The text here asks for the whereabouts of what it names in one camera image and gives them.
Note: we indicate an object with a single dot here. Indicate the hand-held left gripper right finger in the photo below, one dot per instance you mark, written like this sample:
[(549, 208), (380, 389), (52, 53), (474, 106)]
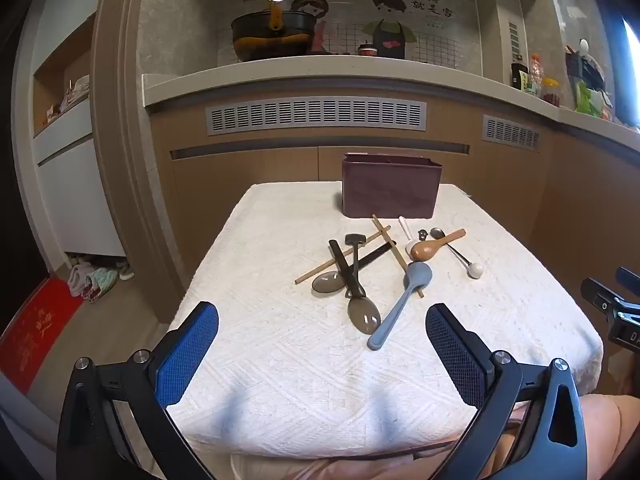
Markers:
[(452, 355)]

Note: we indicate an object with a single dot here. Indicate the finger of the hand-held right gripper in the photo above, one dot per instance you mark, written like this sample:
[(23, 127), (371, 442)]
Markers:
[(602, 297), (630, 276)]

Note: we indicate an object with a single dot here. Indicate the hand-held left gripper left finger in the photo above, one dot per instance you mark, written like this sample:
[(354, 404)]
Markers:
[(187, 355)]

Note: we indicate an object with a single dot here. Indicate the wooden spoon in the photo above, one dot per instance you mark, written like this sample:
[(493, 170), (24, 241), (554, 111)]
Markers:
[(425, 251)]

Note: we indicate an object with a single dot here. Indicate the wooden chopstick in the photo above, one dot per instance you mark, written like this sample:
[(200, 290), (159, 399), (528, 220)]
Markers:
[(320, 267), (392, 247)]

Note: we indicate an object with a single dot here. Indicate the brown utensil holder box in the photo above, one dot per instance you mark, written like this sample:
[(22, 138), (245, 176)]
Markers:
[(390, 190)]

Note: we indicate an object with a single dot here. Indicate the black basket with utensils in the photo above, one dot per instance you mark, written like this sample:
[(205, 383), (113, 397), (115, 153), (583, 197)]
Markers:
[(585, 67)]

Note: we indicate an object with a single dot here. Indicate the grey-blue plastic spoon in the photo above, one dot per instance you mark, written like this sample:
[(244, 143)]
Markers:
[(400, 305)]

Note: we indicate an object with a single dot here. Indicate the small white round spoon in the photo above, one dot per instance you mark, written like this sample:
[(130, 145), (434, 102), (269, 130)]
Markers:
[(475, 270)]

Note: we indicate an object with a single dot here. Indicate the white textured table cloth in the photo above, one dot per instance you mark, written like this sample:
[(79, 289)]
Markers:
[(280, 370)]

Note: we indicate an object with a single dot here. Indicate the person's leg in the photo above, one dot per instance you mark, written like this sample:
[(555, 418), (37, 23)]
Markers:
[(612, 432)]

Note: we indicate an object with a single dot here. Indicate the pile of slippers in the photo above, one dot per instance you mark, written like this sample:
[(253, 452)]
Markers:
[(97, 277)]

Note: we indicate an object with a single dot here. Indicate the small metal spoon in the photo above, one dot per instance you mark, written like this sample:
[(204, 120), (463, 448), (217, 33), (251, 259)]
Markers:
[(437, 233)]

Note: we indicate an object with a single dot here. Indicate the small black utensil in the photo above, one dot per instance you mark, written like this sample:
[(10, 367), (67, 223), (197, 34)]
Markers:
[(423, 235)]

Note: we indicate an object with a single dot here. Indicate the black flat stick utensil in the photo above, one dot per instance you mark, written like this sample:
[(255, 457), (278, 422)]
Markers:
[(342, 265)]

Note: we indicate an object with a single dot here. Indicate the translucent brown plastic spoon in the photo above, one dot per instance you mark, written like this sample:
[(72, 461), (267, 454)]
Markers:
[(327, 282)]

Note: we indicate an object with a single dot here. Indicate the red door mat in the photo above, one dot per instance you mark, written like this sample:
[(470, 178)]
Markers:
[(35, 335)]

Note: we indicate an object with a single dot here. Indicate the green plastic bag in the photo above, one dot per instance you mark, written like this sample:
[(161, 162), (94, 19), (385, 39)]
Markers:
[(590, 102)]

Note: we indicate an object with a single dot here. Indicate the short grey vent grille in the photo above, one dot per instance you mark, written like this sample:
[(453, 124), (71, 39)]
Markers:
[(511, 133)]

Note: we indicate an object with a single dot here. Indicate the yellow-lidded red jar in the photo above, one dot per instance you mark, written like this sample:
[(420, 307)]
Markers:
[(551, 92)]

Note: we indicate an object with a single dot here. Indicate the white shelf cabinet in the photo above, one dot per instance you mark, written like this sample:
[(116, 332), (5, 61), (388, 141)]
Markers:
[(75, 185)]

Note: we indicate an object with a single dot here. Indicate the window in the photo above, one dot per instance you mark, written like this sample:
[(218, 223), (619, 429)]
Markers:
[(631, 70)]

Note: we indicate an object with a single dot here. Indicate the orange-capped plastic bottle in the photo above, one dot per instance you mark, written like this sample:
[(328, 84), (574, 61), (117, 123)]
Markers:
[(535, 72)]

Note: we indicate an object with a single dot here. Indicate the long grey vent grille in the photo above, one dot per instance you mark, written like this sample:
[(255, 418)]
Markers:
[(315, 116)]

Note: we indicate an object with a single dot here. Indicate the clutter on shelf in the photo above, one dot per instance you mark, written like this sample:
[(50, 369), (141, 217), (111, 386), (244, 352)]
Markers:
[(67, 100)]

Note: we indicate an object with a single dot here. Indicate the grey kitchen countertop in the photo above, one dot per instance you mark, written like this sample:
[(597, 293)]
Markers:
[(310, 75)]

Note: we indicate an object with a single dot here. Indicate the small red jar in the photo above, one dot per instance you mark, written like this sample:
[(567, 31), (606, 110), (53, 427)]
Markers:
[(367, 50)]

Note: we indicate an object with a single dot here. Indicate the cartoon wall poster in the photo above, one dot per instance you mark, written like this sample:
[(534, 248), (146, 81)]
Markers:
[(430, 30)]

